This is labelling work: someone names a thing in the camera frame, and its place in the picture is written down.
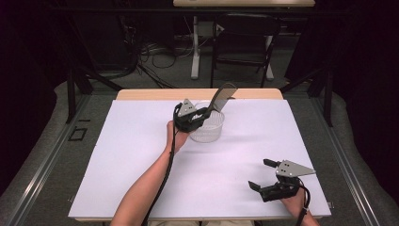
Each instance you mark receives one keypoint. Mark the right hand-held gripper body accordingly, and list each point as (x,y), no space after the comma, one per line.
(282,190)

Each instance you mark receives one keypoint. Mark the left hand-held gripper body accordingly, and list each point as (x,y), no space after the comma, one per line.
(185,121)

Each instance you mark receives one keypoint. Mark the white plastic slotted basket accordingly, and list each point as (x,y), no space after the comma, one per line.
(208,132)

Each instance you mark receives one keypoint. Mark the person's right hand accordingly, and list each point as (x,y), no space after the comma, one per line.
(295,205)

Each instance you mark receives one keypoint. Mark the person's left hand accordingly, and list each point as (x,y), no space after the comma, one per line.
(178,141)

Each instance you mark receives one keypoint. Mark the white table mat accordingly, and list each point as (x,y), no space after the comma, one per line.
(219,175)

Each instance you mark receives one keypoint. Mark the desk with white legs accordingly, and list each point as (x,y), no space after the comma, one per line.
(195,62)

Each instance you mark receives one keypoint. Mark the black metal stand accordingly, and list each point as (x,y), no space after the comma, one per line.
(71,94)
(328,100)

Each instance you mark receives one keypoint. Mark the black folding chair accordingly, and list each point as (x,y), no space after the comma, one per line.
(244,34)

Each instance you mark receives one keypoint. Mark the metal floor rail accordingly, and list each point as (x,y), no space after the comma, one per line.
(47,160)
(345,175)

